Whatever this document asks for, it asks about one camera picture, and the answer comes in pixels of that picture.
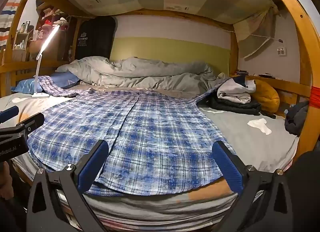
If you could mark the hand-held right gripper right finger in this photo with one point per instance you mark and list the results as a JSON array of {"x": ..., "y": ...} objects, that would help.
[{"x": 226, "y": 164}]

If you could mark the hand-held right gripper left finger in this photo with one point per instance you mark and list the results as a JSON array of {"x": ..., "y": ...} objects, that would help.
[{"x": 93, "y": 161}]

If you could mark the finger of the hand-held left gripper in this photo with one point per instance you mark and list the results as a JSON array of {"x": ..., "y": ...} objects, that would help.
[
  {"x": 32, "y": 121},
  {"x": 10, "y": 113}
]

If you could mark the blue plaid shirt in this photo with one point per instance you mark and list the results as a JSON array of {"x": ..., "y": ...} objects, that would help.
[{"x": 150, "y": 134}]

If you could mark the person's left forearm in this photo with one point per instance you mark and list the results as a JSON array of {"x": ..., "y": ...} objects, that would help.
[{"x": 5, "y": 179}]

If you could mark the blue pillow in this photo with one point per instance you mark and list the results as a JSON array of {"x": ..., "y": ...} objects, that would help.
[{"x": 22, "y": 85}]

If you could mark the folded black jacket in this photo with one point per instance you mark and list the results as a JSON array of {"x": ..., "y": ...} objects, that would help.
[{"x": 232, "y": 108}]

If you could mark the cluttered wooden shelf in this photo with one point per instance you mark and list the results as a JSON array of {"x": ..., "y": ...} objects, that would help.
[{"x": 25, "y": 46}]

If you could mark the folded white hoodie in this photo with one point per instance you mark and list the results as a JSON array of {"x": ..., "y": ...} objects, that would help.
[{"x": 232, "y": 94}]

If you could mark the yellow cushion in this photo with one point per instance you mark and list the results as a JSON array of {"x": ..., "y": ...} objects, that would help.
[{"x": 267, "y": 96}]

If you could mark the dark grey cloth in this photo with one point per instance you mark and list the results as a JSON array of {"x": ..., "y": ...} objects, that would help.
[{"x": 296, "y": 121}]

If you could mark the white desk lamp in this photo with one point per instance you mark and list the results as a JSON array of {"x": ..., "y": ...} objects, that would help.
[{"x": 50, "y": 39}]

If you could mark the red white plush toy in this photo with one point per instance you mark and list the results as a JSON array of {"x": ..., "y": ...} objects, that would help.
[{"x": 50, "y": 24}]

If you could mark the striped cloth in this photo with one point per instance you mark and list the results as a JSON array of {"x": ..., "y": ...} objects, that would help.
[{"x": 10, "y": 9}]

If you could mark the black hanging garment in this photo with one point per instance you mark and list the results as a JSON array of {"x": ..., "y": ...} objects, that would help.
[{"x": 97, "y": 39}]

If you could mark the grey duvet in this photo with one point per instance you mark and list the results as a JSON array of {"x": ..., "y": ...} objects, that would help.
[{"x": 150, "y": 71}]

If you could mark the checked hanging curtain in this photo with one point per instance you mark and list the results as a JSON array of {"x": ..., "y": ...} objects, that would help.
[{"x": 252, "y": 34}]

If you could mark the white wall socket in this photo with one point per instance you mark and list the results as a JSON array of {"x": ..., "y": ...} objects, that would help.
[{"x": 281, "y": 51}]

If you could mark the wooden bunk bed frame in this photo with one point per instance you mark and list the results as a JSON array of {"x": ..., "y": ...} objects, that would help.
[{"x": 303, "y": 46}]

